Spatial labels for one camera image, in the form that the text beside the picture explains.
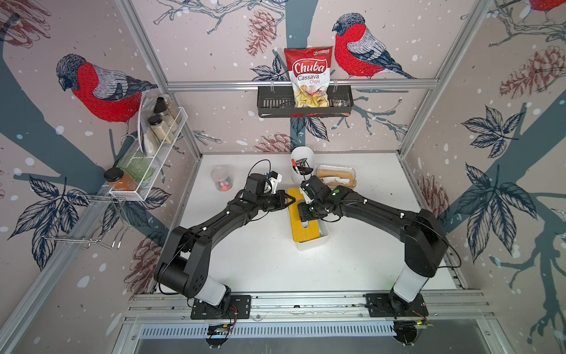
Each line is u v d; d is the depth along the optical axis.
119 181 0.60
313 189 0.67
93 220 0.56
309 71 0.80
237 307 0.73
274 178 0.80
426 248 0.46
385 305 0.73
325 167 1.04
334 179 0.95
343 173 1.04
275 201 0.77
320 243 0.83
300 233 0.81
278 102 0.95
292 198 0.84
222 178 1.01
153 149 0.71
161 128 0.76
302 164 1.07
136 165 0.70
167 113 0.83
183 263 0.44
